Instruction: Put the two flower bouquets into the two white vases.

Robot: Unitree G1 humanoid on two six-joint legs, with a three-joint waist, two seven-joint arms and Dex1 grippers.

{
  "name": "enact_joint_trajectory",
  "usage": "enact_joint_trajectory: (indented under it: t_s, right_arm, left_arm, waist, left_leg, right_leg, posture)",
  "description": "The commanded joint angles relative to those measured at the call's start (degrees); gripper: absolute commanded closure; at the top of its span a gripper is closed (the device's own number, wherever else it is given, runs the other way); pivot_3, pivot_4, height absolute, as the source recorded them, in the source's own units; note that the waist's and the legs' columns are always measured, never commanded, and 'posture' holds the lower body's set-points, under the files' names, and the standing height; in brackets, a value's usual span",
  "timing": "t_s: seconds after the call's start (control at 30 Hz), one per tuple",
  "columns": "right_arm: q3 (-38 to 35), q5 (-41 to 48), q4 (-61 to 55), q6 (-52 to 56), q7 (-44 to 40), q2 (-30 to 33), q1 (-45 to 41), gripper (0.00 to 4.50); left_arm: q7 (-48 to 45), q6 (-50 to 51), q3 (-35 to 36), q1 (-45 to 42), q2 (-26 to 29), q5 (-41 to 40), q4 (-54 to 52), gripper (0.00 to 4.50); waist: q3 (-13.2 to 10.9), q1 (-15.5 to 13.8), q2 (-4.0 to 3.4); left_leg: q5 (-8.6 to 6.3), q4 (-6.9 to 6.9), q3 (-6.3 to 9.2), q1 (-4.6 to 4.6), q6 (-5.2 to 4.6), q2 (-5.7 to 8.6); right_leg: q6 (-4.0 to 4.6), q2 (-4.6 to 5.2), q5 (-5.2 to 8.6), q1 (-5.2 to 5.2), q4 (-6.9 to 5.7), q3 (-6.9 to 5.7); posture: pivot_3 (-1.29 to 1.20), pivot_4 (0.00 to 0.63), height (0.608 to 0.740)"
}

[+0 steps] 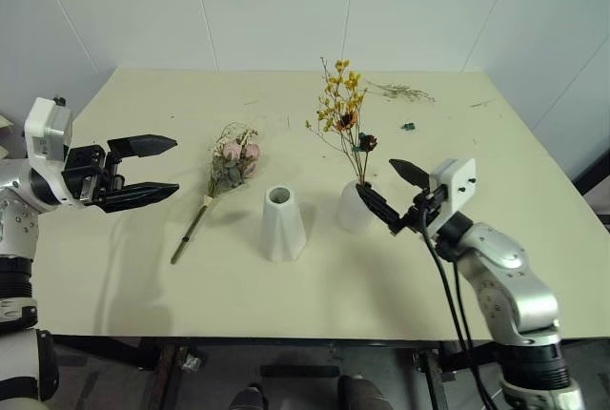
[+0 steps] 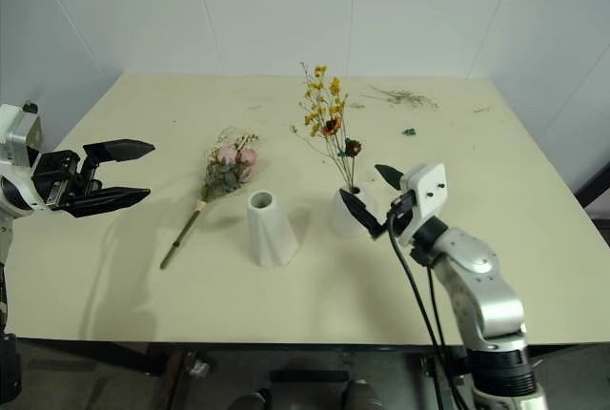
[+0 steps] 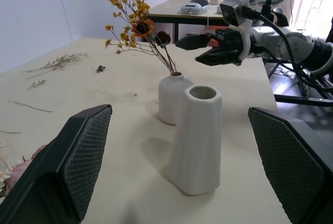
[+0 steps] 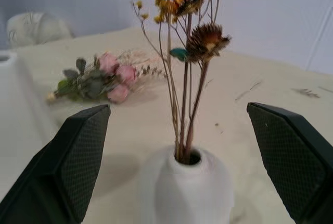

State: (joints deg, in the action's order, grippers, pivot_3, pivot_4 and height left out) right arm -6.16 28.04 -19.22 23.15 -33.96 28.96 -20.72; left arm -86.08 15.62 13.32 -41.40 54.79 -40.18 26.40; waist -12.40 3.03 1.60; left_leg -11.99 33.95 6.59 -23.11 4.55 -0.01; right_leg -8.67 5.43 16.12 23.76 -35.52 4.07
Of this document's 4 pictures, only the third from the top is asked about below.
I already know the white VR headset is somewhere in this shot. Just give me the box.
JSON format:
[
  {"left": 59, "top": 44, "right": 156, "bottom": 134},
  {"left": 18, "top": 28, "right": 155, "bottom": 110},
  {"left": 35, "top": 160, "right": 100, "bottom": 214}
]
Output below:
[{"left": 180, "top": 3, "right": 205, "bottom": 15}]

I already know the long dried grass sprig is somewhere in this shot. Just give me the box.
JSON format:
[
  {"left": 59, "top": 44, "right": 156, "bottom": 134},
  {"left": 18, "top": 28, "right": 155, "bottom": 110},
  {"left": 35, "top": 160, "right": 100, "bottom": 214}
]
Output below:
[{"left": 20, "top": 53, "right": 89, "bottom": 73}]

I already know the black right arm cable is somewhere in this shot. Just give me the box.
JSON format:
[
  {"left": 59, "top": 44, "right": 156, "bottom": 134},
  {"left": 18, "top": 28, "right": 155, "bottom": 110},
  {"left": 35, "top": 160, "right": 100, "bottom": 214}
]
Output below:
[{"left": 243, "top": 5, "right": 309, "bottom": 97}]

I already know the black metal floor frame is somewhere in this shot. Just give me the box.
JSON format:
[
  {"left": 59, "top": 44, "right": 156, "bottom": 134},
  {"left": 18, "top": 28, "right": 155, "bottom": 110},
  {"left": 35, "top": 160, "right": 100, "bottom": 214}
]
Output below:
[{"left": 264, "top": 57, "right": 333, "bottom": 108}]

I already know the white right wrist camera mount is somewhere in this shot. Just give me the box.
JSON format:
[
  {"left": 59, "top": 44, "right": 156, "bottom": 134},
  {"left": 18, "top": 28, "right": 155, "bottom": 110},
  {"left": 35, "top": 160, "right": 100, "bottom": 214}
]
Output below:
[{"left": 219, "top": 0, "right": 252, "bottom": 60}]

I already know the pink flower bouquet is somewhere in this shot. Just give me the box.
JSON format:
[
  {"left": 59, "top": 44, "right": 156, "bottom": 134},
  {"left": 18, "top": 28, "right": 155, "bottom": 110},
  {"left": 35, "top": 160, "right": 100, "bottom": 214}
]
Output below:
[{"left": 0, "top": 135, "right": 49, "bottom": 197}]

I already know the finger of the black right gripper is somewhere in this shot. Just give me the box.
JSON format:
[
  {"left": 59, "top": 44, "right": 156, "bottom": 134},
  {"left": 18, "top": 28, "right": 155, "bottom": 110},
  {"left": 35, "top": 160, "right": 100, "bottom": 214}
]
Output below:
[
  {"left": 195, "top": 48, "right": 239, "bottom": 66},
  {"left": 175, "top": 33, "right": 210, "bottom": 51}
]

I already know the thin bare twig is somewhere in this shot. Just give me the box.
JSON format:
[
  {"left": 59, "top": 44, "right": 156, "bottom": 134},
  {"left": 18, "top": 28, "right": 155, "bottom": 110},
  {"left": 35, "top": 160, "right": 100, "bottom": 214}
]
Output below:
[{"left": 8, "top": 99, "right": 54, "bottom": 113}]

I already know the light wood side table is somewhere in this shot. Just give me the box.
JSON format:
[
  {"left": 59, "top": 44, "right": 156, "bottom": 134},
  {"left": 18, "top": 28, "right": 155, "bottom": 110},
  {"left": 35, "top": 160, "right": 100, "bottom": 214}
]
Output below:
[{"left": 147, "top": 0, "right": 231, "bottom": 39}]

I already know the yellow orange dried flower bouquet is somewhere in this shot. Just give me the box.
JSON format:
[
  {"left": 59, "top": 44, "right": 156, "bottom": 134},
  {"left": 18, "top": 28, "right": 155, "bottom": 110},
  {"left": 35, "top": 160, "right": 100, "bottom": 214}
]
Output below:
[{"left": 98, "top": 0, "right": 180, "bottom": 75}]

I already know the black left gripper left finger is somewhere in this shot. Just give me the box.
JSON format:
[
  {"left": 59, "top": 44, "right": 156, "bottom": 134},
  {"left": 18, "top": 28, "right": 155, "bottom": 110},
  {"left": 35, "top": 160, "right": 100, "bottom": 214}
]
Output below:
[{"left": 0, "top": 104, "right": 113, "bottom": 224}]

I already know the round white bottle vase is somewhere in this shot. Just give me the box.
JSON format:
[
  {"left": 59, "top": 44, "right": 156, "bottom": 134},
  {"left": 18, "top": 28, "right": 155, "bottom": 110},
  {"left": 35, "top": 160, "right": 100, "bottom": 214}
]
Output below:
[{"left": 158, "top": 72, "right": 195, "bottom": 125}]

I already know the small dried grass sprig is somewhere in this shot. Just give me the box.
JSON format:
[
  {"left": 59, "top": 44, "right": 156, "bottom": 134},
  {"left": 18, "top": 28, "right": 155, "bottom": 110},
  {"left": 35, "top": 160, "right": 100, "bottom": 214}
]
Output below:
[{"left": 27, "top": 79, "right": 47, "bottom": 91}]

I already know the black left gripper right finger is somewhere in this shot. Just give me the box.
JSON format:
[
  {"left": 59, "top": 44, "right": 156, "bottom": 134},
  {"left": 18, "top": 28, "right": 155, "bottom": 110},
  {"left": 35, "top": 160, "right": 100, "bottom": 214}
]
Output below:
[{"left": 248, "top": 106, "right": 333, "bottom": 224}]

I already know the tall ribbed white vase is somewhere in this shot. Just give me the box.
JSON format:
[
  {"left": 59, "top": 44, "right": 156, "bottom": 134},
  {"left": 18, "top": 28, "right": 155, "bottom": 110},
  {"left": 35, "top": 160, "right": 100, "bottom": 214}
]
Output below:
[{"left": 166, "top": 85, "right": 223, "bottom": 196}]

